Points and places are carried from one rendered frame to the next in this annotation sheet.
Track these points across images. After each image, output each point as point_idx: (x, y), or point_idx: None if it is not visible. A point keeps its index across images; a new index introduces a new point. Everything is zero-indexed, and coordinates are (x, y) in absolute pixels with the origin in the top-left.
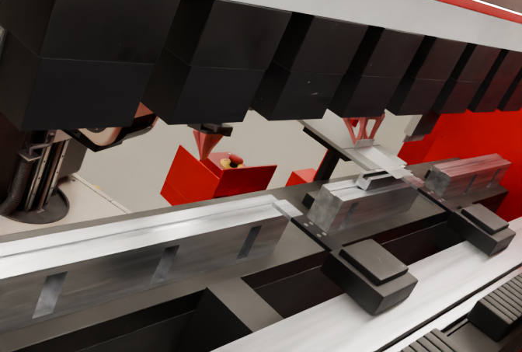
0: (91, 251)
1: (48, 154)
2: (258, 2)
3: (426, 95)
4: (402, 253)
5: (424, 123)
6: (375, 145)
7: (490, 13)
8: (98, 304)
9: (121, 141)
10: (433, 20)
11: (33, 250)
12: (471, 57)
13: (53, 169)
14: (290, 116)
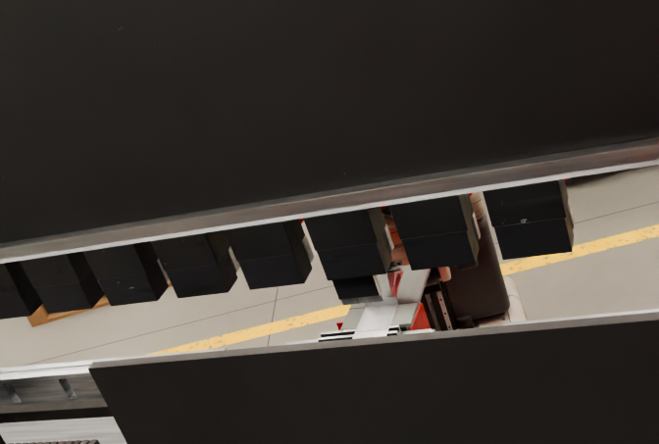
0: (78, 370)
1: (426, 298)
2: (41, 256)
3: (276, 270)
4: None
5: (348, 286)
6: (407, 303)
7: None
8: (101, 399)
9: (436, 288)
10: None
11: (63, 367)
12: (308, 229)
13: (432, 312)
14: (126, 302)
